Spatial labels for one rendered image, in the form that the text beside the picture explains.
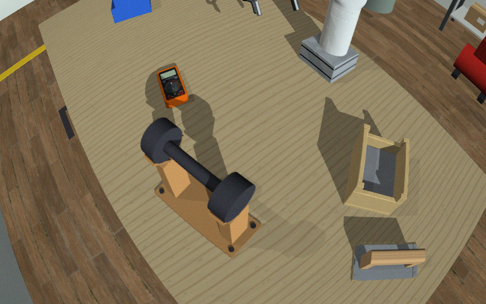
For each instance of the orange digital multimeter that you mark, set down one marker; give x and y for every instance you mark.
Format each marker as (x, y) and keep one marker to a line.
(172, 87)

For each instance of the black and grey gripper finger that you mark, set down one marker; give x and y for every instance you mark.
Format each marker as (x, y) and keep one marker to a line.
(295, 4)
(255, 6)

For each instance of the blue open bin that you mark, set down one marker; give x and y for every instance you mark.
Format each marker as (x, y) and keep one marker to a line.
(125, 9)

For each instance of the black dumbbell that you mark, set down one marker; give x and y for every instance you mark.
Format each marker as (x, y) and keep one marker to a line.
(230, 196)

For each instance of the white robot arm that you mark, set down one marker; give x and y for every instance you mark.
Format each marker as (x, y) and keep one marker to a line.
(338, 28)

